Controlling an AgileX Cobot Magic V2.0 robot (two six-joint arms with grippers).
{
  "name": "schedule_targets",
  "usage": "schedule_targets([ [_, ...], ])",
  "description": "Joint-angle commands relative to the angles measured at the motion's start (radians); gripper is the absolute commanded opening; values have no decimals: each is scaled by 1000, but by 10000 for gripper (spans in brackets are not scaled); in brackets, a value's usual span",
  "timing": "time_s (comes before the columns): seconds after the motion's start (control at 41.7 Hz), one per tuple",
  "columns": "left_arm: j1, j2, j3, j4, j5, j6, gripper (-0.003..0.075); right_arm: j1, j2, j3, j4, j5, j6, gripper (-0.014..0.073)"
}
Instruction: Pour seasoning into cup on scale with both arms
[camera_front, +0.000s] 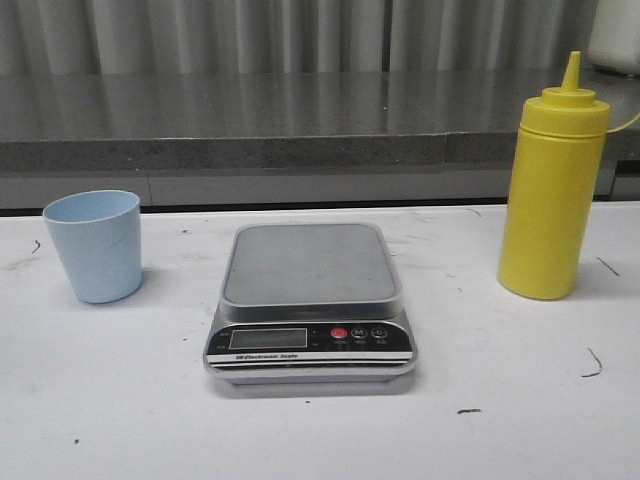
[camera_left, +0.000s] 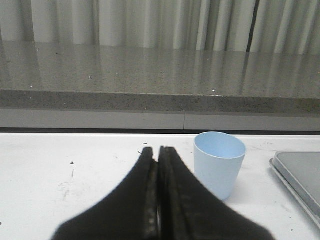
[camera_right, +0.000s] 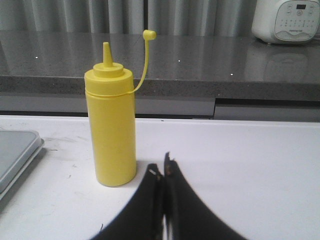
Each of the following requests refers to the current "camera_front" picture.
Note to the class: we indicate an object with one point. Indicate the light blue plastic cup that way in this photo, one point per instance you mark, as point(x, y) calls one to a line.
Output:
point(97, 235)

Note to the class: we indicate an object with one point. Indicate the yellow squeeze bottle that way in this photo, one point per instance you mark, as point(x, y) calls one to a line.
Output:
point(560, 144)

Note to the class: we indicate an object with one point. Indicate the silver electronic kitchen scale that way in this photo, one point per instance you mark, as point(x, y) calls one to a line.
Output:
point(310, 303)

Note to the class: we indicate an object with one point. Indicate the grey stone counter shelf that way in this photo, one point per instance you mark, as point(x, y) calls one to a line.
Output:
point(387, 122)

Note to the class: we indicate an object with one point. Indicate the white container on counter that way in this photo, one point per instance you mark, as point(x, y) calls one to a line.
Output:
point(614, 39)

